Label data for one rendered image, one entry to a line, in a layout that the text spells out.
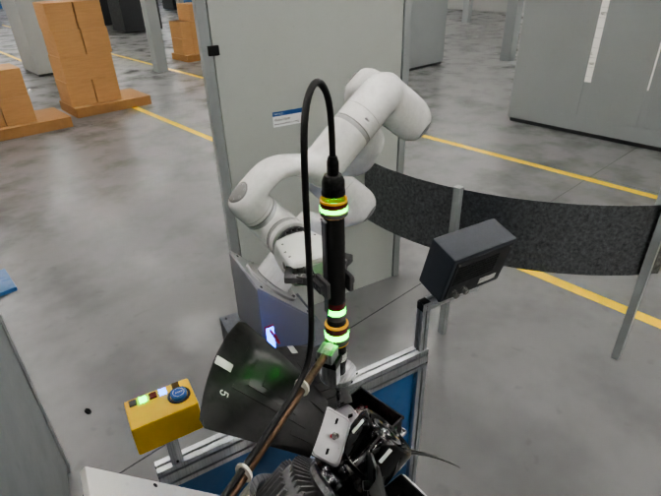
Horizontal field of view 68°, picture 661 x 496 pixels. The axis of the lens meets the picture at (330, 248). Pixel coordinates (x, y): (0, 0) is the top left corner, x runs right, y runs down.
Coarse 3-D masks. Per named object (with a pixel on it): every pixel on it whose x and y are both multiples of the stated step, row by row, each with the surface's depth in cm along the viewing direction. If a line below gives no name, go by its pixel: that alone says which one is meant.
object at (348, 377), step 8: (320, 352) 84; (328, 352) 84; (336, 352) 86; (328, 360) 84; (336, 360) 86; (328, 368) 86; (336, 368) 86; (352, 368) 93; (320, 376) 92; (328, 376) 89; (336, 376) 88; (344, 376) 91; (352, 376) 91; (328, 384) 90; (336, 384) 89; (344, 384) 90
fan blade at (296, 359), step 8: (280, 352) 116; (288, 352) 117; (304, 352) 118; (296, 360) 114; (304, 360) 115; (312, 360) 116; (320, 384) 108; (320, 392) 106; (328, 392) 106; (344, 392) 107; (328, 400) 104; (344, 400) 104; (336, 408) 103
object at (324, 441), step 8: (328, 408) 90; (328, 416) 90; (336, 416) 91; (344, 416) 92; (328, 424) 89; (336, 424) 90; (344, 424) 91; (320, 432) 88; (328, 432) 88; (336, 432) 90; (344, 432) 90; (320, 440) 87; (328, 440) 88; (336, 440) 89; (344, 440) 90; (320, 448) 86; (328, 448) 87; (336, 448) 88; (320, 456) 86; (328, 456) 87; (336, 456) 88; (336, 464) 87
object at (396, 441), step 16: (368, 416) 91; (352, 432) 91; (368, 432) 88; (384, 432) 90; (352, 448) 89; (368, 448) 87; (384, 448) 87; (400, 448) 88; (320, 464) 90; (352, 464) 88; (384, 464) 87; (400, 464) 89; (336, 480) 86; (352, 480) 88; (384, 480) 88
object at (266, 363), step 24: (240, 336) 88; (240, 360) 84; (264, 360) 87; (288, 360) 91; (216, 384) 79; (240, 384) 81; (264, 384) 84; (288, 384) 87; (312, 384) 91; (216, 408) 76; (240, 408) 79; (264, 408) 82; (312, 408) 88; (240, 432) 77; (288, 432) 83; (312, 432) 86
